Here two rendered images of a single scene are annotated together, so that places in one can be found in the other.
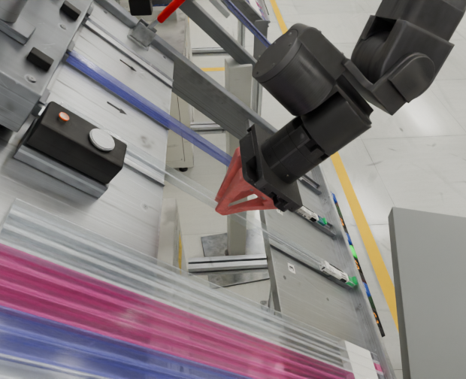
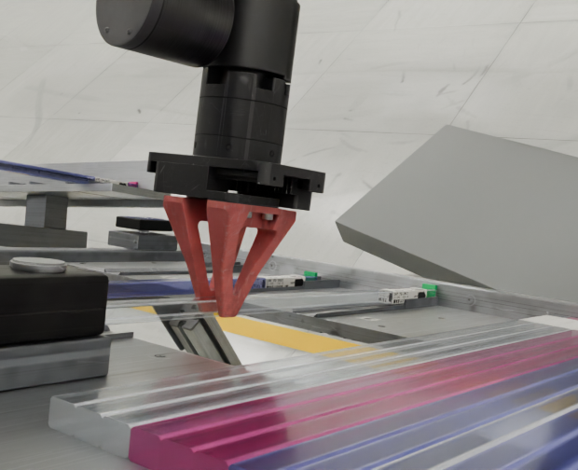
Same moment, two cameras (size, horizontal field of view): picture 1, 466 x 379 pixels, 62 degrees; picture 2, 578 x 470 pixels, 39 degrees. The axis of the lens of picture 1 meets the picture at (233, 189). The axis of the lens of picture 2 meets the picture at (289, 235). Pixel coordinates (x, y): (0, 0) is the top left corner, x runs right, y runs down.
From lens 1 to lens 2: 0.23 m
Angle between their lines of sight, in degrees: 30
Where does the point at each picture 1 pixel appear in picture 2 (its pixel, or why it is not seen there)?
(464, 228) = (429, 161)
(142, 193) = (130, 351)
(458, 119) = not seen: hidden behind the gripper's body
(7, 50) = not seen: outside the picture
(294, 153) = (255, 111)
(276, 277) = (377, 329)
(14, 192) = (22, 418)
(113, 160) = (88, 273)
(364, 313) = (486, 300)
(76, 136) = (10, 273)
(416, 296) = (487, 265)
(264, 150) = (213, 151)
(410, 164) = not seen: hidden behind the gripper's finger
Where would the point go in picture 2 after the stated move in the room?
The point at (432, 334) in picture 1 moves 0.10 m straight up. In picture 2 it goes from (551, 274) to (536, 205)
